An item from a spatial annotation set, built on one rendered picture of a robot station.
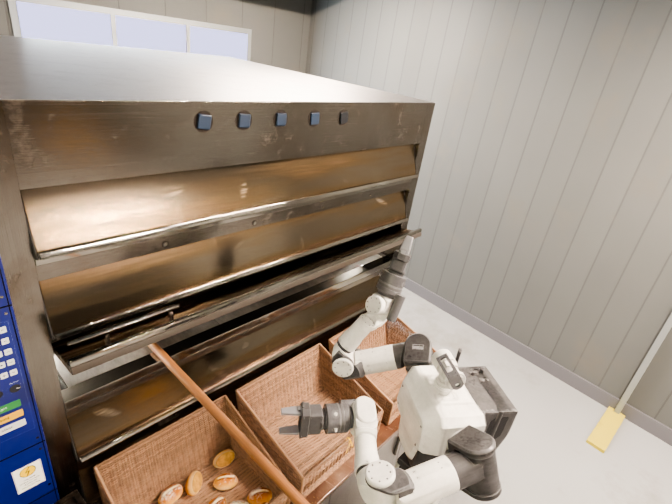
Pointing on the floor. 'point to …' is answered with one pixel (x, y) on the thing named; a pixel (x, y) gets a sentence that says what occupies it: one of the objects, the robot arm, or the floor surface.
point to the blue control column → (23, 434)
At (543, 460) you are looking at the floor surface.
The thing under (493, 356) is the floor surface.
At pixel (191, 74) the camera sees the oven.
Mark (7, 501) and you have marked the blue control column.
